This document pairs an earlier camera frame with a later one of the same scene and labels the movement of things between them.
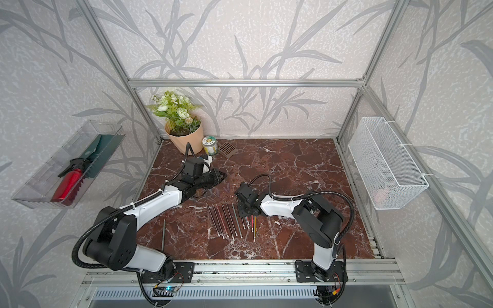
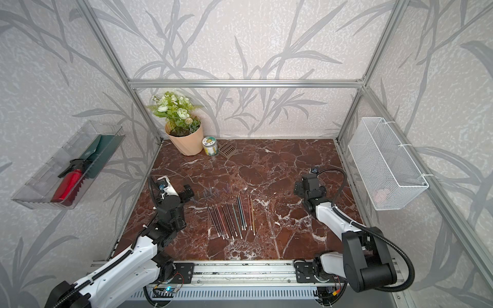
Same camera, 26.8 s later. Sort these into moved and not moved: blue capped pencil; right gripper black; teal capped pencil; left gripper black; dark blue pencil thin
Moved: right gripper black; left gripper black
Not moved: blue capped pencil; dark blue pencil thin; teal capped pencil
